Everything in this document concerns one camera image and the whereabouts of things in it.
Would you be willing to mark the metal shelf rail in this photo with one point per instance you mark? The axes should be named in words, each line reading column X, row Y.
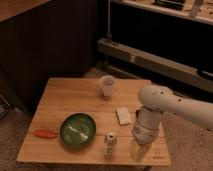
column 166, row 67

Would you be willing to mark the translucent plastic cup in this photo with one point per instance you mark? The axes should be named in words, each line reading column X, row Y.
column 107, row 83

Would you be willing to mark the white rectangular block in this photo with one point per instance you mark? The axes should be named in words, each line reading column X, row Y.
column 123, row 116

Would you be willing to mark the vertical metal pole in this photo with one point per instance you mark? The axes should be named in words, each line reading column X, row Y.
column 109, row 19

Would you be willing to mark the orange carrot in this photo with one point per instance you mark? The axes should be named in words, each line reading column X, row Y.
column 45, row 134

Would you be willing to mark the black rectangular block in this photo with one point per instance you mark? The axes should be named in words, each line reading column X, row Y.
column 137, row 113

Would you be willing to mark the wooden table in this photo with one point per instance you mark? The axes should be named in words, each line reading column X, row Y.
column 65, row 96

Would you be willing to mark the small clear bottle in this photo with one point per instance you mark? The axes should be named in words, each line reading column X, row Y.
column 110, row 142

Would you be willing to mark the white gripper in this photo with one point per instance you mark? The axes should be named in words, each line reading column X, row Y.
column 145, row 131

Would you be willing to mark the green bowl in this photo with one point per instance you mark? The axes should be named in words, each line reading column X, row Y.
column 77, row 130

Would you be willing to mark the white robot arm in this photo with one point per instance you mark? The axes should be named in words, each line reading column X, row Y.
column 156, row 100

